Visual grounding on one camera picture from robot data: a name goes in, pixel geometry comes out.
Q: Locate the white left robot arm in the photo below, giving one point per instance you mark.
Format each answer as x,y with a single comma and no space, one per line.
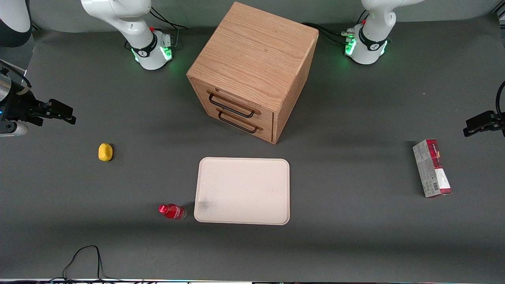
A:
375,23

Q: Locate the oak wooden drawer cabinet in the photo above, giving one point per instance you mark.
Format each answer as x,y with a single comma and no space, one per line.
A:
252,59

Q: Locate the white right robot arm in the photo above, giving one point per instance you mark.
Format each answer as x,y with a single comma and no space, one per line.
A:
134,23

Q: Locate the yellow lemon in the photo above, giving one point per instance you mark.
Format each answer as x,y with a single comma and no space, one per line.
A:
105,152

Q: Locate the red and grey carton box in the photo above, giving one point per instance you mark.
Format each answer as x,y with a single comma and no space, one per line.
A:
432,169

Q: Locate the wooden drawer front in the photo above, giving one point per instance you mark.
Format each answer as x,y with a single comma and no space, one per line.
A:
244,128
236,100

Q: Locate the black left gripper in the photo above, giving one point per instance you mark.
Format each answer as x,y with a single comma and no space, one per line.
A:
484,120

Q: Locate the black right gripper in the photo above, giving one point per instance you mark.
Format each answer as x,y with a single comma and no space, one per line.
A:
19,105

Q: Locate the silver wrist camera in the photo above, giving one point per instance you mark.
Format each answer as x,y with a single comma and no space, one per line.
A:
12,128

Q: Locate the beige rectangular tray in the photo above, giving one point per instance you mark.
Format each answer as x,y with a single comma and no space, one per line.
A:
242,191

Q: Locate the red coke bottle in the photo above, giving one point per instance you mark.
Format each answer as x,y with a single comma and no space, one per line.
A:
173,212

